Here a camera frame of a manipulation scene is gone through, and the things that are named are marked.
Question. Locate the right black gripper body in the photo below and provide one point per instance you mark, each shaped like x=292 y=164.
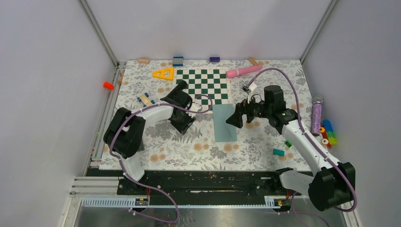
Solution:
x=254 y=109

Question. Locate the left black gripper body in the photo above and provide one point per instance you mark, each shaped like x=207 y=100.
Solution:
x=184 y=120

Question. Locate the grey-blue envelope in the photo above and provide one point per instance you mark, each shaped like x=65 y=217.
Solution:
x=223 y=132

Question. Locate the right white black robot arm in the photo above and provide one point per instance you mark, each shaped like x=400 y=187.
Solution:
x=332 y=182

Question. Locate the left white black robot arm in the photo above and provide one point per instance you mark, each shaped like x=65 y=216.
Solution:
x=125 y=131

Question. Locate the black silver microphone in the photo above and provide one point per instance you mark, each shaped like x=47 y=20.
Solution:
x=178 y=89

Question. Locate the pink toy microphone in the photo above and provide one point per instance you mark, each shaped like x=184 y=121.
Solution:
x=237 y=72

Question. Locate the wooden toy car blue wheels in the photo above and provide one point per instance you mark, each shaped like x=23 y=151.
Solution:
x=145 y=100

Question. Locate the green white chessboard mat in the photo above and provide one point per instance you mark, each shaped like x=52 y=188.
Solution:
x=212 y=82

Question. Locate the teal small block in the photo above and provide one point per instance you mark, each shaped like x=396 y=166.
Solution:
x=278 y=152

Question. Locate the yellow triangle toy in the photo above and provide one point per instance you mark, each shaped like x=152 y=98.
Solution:
x=165 y=74

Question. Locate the right wooden cylinder peg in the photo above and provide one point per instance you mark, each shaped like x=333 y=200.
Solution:
x=253 y=61

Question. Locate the wooden cylinder peg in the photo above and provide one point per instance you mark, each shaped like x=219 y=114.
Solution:
x=253 y=61
x=143 y=61

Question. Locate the floral patterned table mat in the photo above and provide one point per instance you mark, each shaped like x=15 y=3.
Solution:
x=167 y=149

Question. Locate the blue grey lego brick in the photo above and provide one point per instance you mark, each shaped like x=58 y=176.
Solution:
x=177 y=61

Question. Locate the purple glitter microphone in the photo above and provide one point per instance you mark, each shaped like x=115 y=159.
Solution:
x=316 y=115

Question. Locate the purple lego brick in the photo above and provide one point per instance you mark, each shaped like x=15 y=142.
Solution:
x=214 y=59

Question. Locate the left wooden cylinder peg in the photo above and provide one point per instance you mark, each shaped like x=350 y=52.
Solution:
x=143 y=61

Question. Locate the colourful block toy pile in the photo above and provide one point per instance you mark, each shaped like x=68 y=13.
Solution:
x=327 y=132

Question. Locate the orange red small cylinder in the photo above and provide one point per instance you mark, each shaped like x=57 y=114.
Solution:
x=108 y=85

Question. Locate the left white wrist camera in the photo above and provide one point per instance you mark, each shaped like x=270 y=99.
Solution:
x=195 y=107

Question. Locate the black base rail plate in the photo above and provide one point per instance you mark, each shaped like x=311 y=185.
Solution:
x=200 y=187

